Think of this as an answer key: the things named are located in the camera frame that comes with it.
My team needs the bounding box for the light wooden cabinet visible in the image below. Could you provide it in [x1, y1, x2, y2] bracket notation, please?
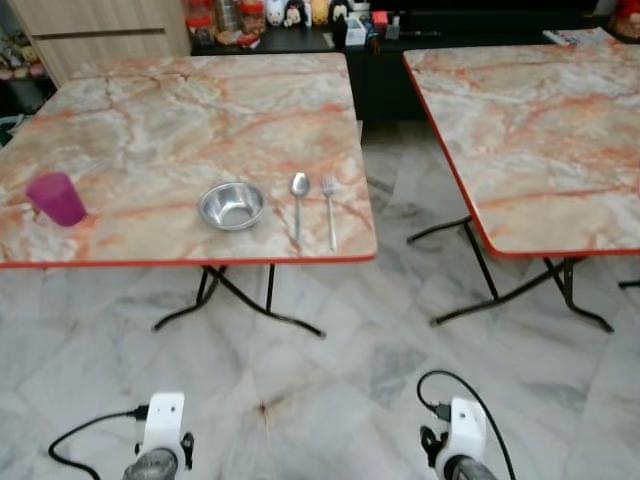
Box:
[8, 0, 192, 87]

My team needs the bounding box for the white blue box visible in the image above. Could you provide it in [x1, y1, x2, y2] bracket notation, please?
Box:
[344, 20, 373, 47]

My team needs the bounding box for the tall red-lidded jar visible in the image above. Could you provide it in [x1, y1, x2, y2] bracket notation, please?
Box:
[187, 0, 215, 46]

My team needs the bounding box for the printed magazine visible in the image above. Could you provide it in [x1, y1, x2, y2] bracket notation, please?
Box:
[544, 28, 614, 48]

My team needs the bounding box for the marble folding table red edge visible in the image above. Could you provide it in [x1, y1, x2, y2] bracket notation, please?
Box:
[0, 52, 379, 339]
[403, 42, 640, 334]

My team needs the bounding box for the steel spoon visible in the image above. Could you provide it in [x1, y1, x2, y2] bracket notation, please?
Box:
[290, 172, 312, 247]

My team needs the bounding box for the black sideboard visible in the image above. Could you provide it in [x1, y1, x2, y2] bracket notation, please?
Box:
[184, 15, 626, 123]

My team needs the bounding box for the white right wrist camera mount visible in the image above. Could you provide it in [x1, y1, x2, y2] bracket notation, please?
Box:
[445, 398, 489, 471]

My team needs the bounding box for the steel fork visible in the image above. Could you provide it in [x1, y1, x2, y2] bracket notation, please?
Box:
[321, 176, 339, 252]

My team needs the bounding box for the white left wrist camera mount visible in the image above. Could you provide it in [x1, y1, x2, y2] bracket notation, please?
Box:
[139, 392, 186, 462]

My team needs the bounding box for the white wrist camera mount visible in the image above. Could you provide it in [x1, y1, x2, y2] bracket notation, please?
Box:
[445, 398, 489, 471]
[139, 392, 186, 462]

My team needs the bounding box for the small red-lidded jar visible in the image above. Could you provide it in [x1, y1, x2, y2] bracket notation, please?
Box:
[239, 2, 265, 37]

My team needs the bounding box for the small steel bowl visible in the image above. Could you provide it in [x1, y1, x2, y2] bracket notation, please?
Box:
[198, 181, 267, 232]

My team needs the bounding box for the red plush toy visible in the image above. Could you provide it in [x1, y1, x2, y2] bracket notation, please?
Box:
[609, 0, 640, 42]

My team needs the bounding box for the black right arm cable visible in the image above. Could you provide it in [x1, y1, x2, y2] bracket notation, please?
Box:
[417, 370, 519, 480]

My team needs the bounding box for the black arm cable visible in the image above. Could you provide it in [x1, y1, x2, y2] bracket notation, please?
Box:
[417, 370, 519, 480]
[48, 404, 151, 480]

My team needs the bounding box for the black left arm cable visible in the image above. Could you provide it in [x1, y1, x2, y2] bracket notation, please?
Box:
[48, 404, 151, 480]

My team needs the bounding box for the purple plastic cup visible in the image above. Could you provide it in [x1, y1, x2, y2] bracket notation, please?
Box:
[25, 172, 88, 228]

